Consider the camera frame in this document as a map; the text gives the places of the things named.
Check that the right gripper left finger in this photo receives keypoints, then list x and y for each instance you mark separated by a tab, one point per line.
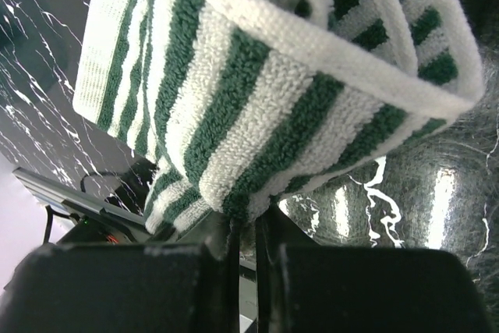
191	285

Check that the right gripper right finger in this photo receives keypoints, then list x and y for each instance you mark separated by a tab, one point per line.
305	287

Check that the green white striped towel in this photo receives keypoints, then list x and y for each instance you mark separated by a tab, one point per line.
242	103

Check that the right electronics board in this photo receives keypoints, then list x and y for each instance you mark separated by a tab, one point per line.
87	230

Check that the aluminium frame rail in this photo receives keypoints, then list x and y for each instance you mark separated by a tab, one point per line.
55	192

